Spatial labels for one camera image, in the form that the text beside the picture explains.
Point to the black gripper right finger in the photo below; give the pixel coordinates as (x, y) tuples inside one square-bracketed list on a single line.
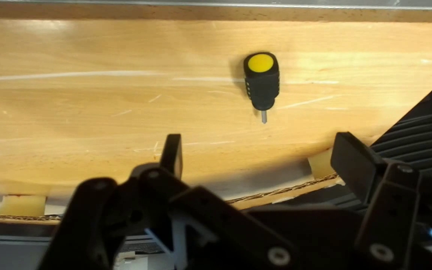
[(390, 199)]

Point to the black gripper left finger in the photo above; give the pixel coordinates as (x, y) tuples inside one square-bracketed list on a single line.
[(150, 199)]

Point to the black yellow stubby screwdriver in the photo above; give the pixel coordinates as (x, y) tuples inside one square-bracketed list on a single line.
[(261, 82)]

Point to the pale foam support block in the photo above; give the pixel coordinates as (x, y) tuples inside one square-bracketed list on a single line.
[(321, 165), (21, 205)]

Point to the grey wood-top tool cabinet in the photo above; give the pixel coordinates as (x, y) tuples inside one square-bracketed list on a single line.
[(126, 99)]

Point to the long curved black panel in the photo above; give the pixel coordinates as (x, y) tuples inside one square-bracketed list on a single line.
[(6, 226)]

